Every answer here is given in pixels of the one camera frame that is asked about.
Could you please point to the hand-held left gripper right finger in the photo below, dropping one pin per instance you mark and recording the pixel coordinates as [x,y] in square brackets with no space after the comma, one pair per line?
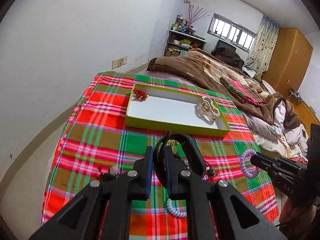
[168,180]

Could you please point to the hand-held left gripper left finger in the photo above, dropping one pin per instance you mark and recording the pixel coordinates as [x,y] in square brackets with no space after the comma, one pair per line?
[149,170]

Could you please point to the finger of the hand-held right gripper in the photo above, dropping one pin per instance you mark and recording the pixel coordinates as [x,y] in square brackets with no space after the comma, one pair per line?
[261,160]

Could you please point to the black hair clip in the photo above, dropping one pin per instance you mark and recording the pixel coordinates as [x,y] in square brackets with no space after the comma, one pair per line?
[192,152]

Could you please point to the green shallow box tray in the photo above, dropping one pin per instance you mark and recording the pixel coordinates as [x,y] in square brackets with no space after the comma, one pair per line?
[162,110]

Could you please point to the person's right hand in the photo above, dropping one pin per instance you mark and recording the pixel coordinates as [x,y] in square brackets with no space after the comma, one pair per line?
[295,212]

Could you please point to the white quilt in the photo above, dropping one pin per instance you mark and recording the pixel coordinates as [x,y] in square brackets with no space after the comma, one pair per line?
[265,135]

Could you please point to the wooden desk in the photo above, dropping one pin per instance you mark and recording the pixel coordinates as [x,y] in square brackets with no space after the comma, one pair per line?
[305,115]

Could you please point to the bright plaid cloth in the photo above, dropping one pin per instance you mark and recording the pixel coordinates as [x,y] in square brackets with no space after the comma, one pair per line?
[100,130]

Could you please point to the pearly hair claw clip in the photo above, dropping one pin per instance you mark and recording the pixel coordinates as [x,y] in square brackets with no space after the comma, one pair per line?
[208,110]

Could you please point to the folded plaid cloth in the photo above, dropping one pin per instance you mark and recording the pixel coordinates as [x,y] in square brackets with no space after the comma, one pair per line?
[241,90]

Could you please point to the wooden wardrobe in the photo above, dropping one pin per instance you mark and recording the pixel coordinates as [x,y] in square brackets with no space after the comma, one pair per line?
[287,57]

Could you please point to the dark brown jacket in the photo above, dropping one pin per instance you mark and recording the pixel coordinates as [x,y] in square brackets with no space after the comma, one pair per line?
[230,57]

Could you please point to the brown blanket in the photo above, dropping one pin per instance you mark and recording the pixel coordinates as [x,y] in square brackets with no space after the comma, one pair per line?
[200,65]

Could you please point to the patterned curtain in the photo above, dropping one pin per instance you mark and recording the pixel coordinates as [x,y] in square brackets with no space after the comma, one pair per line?
[263,42]

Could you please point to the black television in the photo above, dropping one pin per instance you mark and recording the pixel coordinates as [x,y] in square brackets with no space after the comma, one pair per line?
[225,45]

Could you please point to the wooden shelf unit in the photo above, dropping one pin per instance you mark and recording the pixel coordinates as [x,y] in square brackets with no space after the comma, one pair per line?
[183,43]

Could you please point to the barred window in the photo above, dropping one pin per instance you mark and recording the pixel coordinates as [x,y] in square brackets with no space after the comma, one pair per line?
[231,31]

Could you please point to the row of bottles and jars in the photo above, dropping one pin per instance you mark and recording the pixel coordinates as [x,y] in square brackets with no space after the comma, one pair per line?
[182,25]

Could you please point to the dried flower branches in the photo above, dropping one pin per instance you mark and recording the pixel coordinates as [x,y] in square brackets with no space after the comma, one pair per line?
[193,15]

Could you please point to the wall socket plate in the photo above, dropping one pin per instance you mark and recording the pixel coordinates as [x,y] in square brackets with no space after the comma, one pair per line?
[119,63]

